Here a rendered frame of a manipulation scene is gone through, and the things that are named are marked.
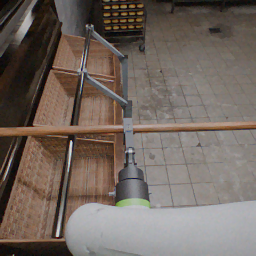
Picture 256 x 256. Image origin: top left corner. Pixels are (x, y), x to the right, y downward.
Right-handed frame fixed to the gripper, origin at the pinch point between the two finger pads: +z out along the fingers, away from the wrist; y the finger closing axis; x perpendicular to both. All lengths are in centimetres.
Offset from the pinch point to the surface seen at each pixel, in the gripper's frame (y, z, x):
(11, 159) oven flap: 24, 5, -52
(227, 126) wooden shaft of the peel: -1.0, -0.6, 34.1
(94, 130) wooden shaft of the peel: -1.1, -0.6, -11.5
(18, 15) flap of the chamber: -22, 42, -41
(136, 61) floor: 119, 235, 24
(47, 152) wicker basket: 52, 27, -48
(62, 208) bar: 1.8, -25.6, -18.9
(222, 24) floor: 119, 361, 200
